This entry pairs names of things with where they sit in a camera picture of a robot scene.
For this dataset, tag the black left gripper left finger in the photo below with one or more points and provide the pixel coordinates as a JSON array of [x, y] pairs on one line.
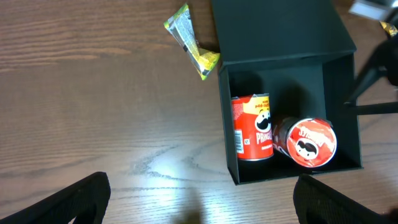
[[84, 201]]

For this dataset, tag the dark Pringles can red lid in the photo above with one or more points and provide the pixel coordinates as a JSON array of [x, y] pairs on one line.
[[310, 142]]

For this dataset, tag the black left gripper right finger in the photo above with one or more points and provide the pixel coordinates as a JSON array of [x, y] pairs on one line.
[[315, 202]]

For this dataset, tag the long yellow snack packet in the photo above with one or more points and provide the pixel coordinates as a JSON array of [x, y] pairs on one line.
[[389, 29]]

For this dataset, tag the green yellow snack packet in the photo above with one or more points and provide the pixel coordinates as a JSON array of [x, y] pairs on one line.
[[181, 28]]

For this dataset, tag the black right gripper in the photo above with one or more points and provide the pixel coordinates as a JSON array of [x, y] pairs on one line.
[[385, 57]]

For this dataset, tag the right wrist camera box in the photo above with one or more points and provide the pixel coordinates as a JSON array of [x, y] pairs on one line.
[[380, 10]]

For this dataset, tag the black open gift box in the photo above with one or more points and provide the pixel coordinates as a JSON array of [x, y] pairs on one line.
[[302, 56]]

